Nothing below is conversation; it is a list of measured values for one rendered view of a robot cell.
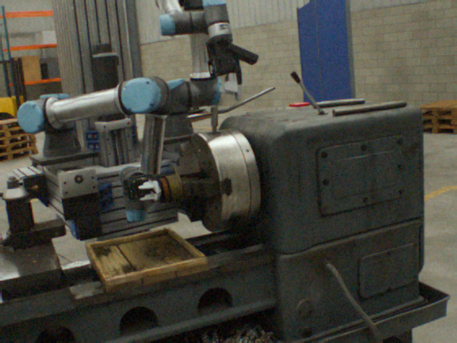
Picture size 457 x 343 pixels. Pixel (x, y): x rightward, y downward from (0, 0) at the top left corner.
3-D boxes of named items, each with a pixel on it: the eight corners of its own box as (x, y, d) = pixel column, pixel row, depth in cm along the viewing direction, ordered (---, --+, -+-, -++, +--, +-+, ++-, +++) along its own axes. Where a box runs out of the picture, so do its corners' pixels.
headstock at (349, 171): (352, 192, 226) (347, 99, 218) (432, 216, 183) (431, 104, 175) (222, 220, 204) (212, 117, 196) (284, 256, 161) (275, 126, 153)
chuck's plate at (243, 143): (220, 202, 194) (218, 118, 183) (260, 240, 167) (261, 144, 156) (211, 204, 193) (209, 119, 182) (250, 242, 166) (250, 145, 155)
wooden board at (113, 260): (171, 238, 189) (170, 226, 188) (209, 269, 156) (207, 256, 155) (86, 255, 177) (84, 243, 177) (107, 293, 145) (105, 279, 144)
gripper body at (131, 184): (132, 203, 168) (125, 196, 179) (159, 198, 171) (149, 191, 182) (129, 180, 166) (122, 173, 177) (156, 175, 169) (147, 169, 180)
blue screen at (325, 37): (286, 131, 1059) (276, 9, 1013) (326, 126, 1058) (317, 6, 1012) (325, 174, 655) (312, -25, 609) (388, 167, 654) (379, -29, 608)
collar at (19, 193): (28, 192, 161) (26, 183, 161) (29, 197, 154) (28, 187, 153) (2, 197, 158) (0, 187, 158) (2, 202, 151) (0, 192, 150)
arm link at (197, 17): (188, 18, 190) (191, 6, 179) (219, 15, 192) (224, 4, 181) (191, 38, 189) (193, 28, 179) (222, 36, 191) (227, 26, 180)
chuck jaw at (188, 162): (206, 175, 175) (196, 144, 179) (210, 169, 171) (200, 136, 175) (174, 181, 171) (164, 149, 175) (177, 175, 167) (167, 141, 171)
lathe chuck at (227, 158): (211, 205, 193) (209, 118, 182) (250, 242, 166) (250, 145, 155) (188, 209, 190) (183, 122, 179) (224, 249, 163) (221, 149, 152)
